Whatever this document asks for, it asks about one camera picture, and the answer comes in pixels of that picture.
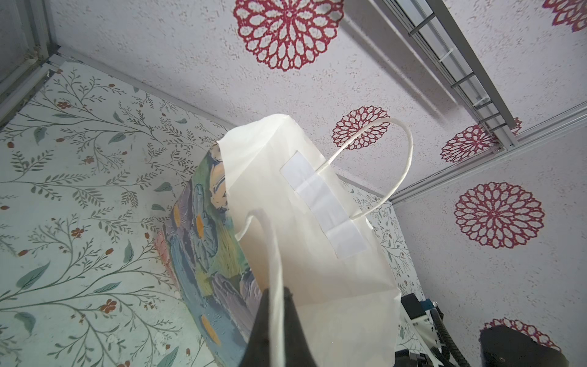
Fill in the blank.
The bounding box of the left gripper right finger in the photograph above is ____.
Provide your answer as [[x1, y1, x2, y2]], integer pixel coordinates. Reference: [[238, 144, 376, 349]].
[[284, 287, 317, 367]]

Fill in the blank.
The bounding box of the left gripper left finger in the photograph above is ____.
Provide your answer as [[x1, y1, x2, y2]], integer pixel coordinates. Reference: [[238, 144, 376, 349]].
[[239, 289, 271, 367]]

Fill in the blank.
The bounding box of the white floral paper bag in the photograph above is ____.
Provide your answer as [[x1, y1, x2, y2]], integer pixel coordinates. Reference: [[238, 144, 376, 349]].
[[156, 114, 401, 366]]

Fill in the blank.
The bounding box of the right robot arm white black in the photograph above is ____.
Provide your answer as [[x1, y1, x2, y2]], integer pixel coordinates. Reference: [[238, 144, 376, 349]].
[[479, 326, 570, 367]]

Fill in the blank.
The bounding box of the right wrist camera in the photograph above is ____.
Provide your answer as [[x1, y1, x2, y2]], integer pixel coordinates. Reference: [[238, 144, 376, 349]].
[[401, 293, 444, 321]]

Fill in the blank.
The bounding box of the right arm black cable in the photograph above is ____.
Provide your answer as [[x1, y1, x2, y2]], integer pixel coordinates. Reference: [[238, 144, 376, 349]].
[[428, 308, 471, 367]]

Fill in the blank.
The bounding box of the black wall shelf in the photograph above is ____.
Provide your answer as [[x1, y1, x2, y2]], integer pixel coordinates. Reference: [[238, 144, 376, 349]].
[[384, 1, 518, 150]]

